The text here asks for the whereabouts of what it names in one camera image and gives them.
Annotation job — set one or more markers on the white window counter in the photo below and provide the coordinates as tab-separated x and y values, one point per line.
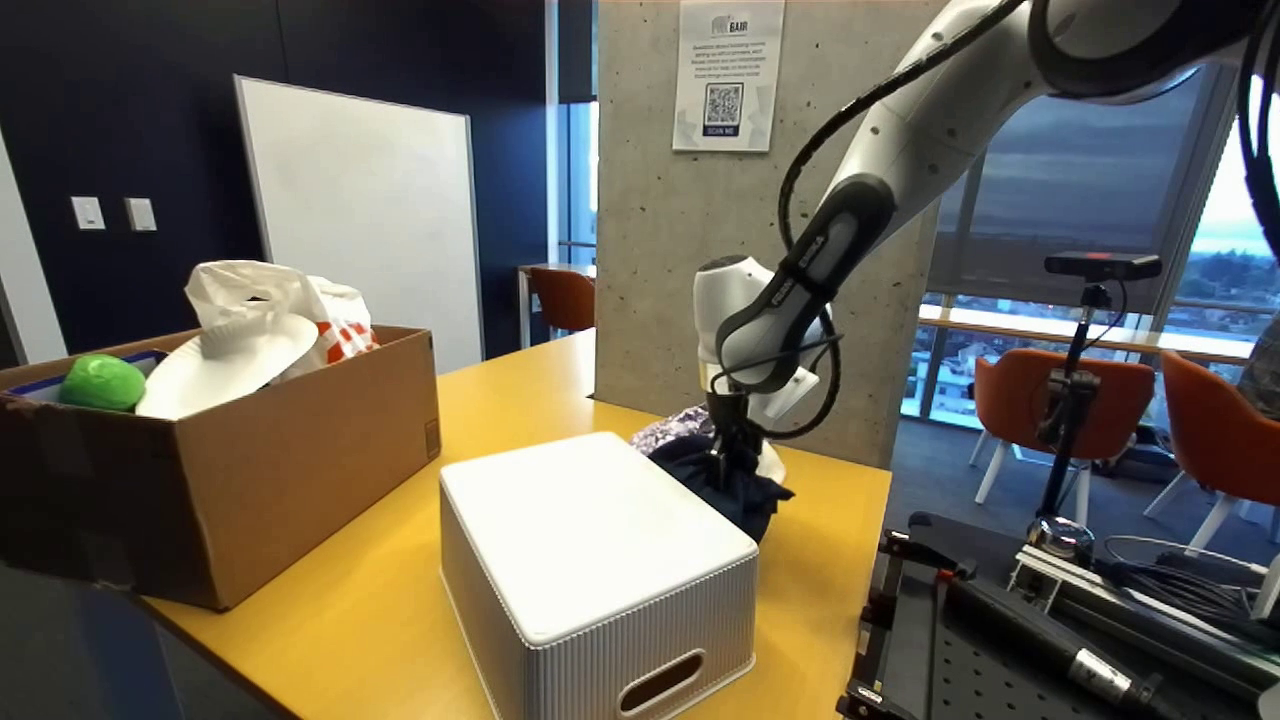
1014	324

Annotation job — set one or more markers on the white plastic basket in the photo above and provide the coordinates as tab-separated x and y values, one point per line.
584	563

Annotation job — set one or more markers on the dark blue cloth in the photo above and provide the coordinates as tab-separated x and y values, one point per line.
725	506

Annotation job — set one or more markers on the large white board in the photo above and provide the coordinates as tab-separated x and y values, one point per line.
364	213

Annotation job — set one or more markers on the black camera stand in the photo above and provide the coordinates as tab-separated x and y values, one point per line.
1070	415

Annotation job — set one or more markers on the white bag with red print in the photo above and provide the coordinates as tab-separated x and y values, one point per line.
254	290

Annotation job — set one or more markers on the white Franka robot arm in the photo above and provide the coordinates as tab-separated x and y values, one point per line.
904	147

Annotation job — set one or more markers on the white bowl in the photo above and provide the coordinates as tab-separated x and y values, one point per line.
223	373

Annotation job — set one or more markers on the grey concrete pillar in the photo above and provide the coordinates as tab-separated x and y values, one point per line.
642	264

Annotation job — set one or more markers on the paper notice with QR code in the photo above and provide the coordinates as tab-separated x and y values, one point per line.
725	75

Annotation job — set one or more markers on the white wall switch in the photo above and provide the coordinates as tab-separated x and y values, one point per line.
142	213
89	213

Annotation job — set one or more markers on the brown cardboard box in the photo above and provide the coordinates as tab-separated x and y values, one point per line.
295	465

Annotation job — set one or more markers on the orange chair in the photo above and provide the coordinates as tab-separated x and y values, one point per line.
1223	424
565	302
1020	395

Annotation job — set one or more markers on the black stereo camera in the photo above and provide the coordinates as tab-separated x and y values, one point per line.
1102	264

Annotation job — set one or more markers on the black metal equipment frame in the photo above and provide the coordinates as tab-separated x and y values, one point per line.
985	642

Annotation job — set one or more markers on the green ball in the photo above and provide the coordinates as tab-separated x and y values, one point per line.
100	385

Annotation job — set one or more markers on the narrow white panel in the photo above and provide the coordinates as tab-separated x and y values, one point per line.
27	280

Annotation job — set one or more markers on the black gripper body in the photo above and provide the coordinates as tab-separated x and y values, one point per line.
736	424

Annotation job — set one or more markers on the cream white cloth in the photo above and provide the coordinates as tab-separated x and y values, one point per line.
772	463

